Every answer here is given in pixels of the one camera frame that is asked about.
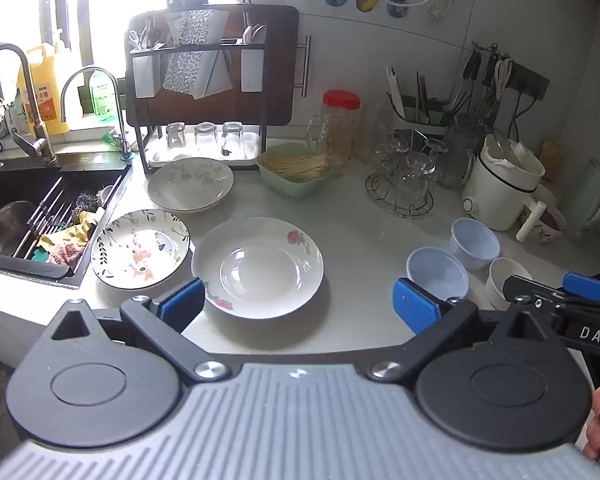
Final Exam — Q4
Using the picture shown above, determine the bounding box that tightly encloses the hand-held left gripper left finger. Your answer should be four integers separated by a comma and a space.
47, 276, 231, 383

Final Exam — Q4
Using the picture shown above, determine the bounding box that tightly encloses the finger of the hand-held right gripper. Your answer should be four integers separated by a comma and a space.
502, 274, 569, 310
561, 269, 600, 307

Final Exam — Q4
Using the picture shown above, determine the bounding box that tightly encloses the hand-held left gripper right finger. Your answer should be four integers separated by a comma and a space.
365, 278, 552, 383

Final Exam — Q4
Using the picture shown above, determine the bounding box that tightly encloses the white ceramic bowl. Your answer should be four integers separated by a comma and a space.
485, 257, 535, 311

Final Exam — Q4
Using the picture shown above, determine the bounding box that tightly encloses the large pale blue bowl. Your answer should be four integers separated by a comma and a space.
406, 246, 470, 306

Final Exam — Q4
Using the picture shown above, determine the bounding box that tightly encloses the small pale blue bowl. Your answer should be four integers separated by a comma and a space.
449, 217, 502, 271

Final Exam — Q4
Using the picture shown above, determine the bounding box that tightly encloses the dark-rimmed floral plate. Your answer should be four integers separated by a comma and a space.
90, 209, 192, 290

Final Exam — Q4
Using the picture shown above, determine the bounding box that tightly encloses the white plate with red flowers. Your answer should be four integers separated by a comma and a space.
191, 216, 326, 321

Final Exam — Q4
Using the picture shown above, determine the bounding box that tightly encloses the white plate with grey leaves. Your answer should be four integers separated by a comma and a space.
146, 156, 235, 214

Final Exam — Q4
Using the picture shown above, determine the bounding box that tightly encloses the person's right hand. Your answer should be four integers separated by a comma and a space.
584, 384, 600, 460

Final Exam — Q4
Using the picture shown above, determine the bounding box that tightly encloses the floral ceramic cup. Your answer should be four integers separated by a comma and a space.
522, 200, 567, 245

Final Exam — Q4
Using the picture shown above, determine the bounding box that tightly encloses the pale green kettle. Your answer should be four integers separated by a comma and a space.
565, 157, 600, 247

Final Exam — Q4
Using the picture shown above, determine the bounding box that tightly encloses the white electric cooker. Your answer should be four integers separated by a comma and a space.
461, 132, 548, 243

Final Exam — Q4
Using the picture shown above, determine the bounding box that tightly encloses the pink scrub sponge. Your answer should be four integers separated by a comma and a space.
45, 242, 88, 266

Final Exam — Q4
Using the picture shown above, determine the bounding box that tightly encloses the yellow dish rag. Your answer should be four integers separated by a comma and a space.
37, 210, 106, 256

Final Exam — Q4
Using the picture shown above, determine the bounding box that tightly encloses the set of clear glass cups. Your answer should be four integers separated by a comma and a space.
370, 130, 451, 211

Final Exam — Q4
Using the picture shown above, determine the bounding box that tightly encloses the clear glass pitcher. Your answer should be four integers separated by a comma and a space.
437, 115, 481, 191

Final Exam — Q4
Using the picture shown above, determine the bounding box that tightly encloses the green plastic basket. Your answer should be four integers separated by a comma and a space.
256, 142, 341, 203

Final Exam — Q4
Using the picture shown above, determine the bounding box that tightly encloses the steel sink drain rack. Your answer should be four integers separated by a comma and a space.
10, 175, 106, 266

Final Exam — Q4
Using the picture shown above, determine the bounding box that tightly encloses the purple glass cup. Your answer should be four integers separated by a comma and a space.
395, 129, 427, 153

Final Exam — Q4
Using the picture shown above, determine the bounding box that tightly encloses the clear drinking glass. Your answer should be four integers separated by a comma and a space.
194, 121, 218, 153
165, 121, 188, 151
221, 121, 248, 158

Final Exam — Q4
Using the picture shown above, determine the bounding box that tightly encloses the bundle of bamboo sticks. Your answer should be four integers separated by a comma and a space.
260, 147, 333, 183

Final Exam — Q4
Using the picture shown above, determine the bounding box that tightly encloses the steel pot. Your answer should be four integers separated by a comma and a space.
0, 200, 36, 263

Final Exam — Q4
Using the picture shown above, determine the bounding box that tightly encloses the textured glass mug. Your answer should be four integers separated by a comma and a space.
305, 112, 353, 168

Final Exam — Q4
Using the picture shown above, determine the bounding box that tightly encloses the black metal dish rack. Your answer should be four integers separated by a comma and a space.
125, 0, 271, 176

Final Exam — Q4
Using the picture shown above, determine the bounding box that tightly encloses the black kitchen sink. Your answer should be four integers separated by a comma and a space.
0, 152, 133, 291

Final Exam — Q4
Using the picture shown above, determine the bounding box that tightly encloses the small steel faucet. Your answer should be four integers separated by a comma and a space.
60, 66, 133, 161

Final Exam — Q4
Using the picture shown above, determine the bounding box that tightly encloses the clear jar with red lid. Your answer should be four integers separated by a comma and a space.
322, 90, 363, 171

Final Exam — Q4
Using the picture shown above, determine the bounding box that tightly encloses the row of hanging kitchen utensils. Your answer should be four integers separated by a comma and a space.
450, 42, 516, 126

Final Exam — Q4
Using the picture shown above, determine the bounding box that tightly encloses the green plastic bottle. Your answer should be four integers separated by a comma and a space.
87, 70, 121, 126

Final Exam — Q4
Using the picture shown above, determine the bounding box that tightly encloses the patterned grey cloth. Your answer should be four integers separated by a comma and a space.
161, 7, 233, 101

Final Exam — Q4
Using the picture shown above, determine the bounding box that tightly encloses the yellow detergent bottle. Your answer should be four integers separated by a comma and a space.
17, 42, 71, 136

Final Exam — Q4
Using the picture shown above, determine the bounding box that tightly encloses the tall steel faucet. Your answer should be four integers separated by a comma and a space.
0, 42, 58, 166

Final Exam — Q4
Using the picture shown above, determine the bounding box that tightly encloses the dark wooden cutting board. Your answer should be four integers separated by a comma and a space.
125, 5, 312, 128

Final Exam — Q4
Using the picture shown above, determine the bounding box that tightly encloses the round wire cup rack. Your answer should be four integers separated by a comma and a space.
365, 160, 434, 219

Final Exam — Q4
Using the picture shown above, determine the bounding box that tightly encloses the black wall socket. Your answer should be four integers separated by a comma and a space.
507, 62, 551, 98

